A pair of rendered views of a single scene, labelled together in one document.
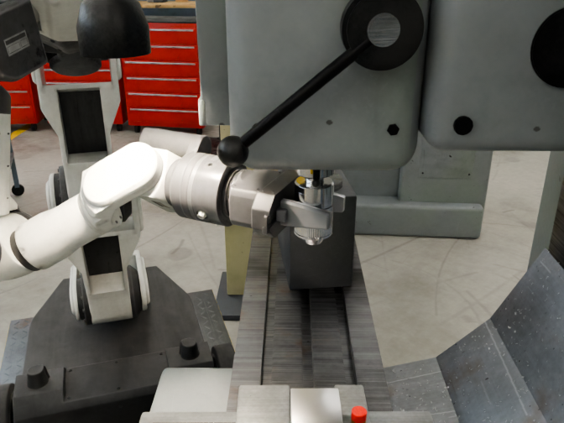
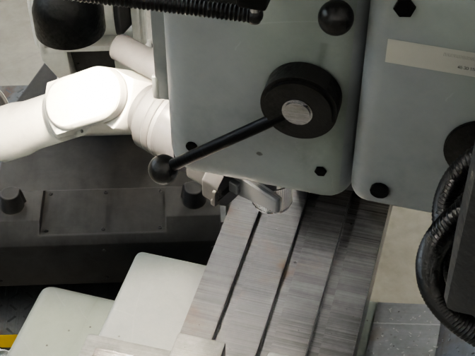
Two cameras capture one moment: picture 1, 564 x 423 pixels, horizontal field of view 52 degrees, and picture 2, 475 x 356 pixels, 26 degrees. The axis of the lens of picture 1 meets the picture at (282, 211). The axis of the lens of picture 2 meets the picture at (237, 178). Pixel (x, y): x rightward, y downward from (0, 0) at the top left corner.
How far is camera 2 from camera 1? 60 cm
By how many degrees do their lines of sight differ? 24
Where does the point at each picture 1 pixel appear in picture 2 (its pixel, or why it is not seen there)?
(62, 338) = not seen: hidden behind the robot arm
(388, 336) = not seen: outside the picture
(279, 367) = (249, 292)
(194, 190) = (153, 136)
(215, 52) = not seen: hidden behind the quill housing
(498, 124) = (414, 195)
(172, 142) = (142, 65)
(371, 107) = (299, 150)
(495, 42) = (409, 133)
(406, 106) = (334, 154)
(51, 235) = (15, 137)
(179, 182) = (140, 123)
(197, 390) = (167, 288)
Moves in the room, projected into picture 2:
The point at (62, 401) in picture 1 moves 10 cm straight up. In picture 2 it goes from (38, 234) to (31, 198)
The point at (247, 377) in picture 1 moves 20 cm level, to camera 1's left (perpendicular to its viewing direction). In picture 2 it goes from (210, 298) to (74, 270)
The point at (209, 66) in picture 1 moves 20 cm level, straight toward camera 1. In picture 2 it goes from (162, 52) to (120, 189)
